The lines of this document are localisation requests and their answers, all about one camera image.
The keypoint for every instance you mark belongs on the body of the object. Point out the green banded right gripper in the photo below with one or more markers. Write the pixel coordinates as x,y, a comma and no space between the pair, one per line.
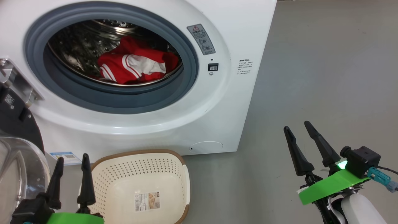
329,188

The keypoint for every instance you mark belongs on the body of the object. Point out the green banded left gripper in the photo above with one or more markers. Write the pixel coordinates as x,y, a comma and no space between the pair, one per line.
74,218

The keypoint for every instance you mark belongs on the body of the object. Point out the black rimmed glass washer door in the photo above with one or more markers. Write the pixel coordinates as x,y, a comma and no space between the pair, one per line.
18,124

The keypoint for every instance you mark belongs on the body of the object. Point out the red and white jersey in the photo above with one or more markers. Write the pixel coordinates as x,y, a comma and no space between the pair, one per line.
118,65

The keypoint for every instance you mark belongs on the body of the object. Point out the cream perforated laundry basket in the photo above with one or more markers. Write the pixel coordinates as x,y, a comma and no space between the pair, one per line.
124,177

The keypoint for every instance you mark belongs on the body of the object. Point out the paper basket label sticker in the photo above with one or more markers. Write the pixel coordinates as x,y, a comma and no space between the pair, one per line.
147,201

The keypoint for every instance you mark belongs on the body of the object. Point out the grey rubber door gasket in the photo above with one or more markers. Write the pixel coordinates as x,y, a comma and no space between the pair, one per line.
124,99

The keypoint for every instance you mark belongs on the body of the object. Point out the white front-load washing machine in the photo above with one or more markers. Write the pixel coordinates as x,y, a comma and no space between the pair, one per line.
217,109

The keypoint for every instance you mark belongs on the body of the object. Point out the black door lock slot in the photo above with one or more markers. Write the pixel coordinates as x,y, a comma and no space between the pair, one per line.
213,67

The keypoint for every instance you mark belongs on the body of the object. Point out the blue energy label sticker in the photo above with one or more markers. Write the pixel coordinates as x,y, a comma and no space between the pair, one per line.
65,158

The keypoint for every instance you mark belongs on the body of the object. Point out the round filter cover flap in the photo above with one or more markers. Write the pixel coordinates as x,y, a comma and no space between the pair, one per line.
206,146

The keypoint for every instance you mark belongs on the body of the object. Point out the stainless steel washer drum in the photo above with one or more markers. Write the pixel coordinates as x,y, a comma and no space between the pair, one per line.
77,46

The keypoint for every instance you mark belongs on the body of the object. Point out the grey warning sticker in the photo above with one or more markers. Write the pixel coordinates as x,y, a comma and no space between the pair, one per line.
201,39

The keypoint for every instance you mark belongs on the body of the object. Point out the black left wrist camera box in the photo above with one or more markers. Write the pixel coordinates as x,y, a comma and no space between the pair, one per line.
31,211

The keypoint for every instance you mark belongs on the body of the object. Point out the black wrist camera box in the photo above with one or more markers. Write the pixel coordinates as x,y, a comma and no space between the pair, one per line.
31,211
362,160

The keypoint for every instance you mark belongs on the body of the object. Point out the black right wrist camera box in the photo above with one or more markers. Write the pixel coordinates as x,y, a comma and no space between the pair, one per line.
362,160

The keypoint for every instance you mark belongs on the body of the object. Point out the metal door hinge bracket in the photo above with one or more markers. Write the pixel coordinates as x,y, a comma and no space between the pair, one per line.
18,81

